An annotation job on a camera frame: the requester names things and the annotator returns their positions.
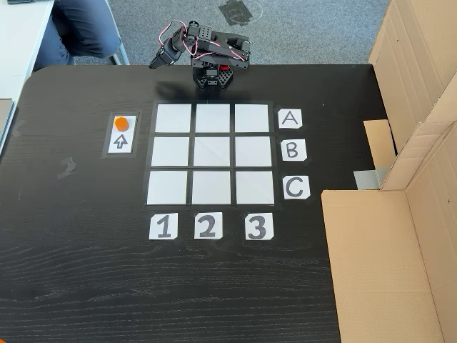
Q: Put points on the round orange token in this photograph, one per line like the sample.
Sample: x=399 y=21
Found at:
x=121 y=123

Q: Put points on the white nine-square grid sheet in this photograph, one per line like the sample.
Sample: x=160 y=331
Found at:
x=212 y=151

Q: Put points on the red black bar clamp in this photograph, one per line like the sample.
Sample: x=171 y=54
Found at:
x=223 y=68

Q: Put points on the black floor tape patch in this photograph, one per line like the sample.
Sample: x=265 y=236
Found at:
x=237 y=12

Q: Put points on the person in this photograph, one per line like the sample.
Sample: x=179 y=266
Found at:
x=82 y=32

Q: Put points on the white arrow paper sheet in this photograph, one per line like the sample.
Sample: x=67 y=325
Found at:
x=122 y=142

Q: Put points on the white desk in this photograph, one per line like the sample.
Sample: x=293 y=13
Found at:
x=21 y=35

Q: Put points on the paper sheet letter A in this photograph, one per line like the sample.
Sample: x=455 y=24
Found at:
x=290 y=119

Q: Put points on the clear tape scrap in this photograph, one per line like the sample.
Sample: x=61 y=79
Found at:
x=18 y=129
x=67 y=168

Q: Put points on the paper sheet letter B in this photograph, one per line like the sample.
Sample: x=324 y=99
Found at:
x=293 y=150

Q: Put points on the paper sheet number 1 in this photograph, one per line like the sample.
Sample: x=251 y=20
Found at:
x=163 y=226

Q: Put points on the paper sheet number 2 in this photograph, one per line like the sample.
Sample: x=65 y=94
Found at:
x=208 y=225

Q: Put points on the paper sheet letter C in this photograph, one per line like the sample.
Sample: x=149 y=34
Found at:
x=295 y=187

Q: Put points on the paper sheet number 3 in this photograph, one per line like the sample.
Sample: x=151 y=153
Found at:
x=258 y=226

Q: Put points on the brown cardboard box panel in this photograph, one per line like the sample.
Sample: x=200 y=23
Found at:
x=378 y=268
x=414 y=71

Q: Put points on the white metal frame leg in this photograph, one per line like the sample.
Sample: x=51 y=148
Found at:
x=121 y=53

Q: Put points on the grey duct tape strip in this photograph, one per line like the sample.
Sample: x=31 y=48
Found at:
x=369 y=178

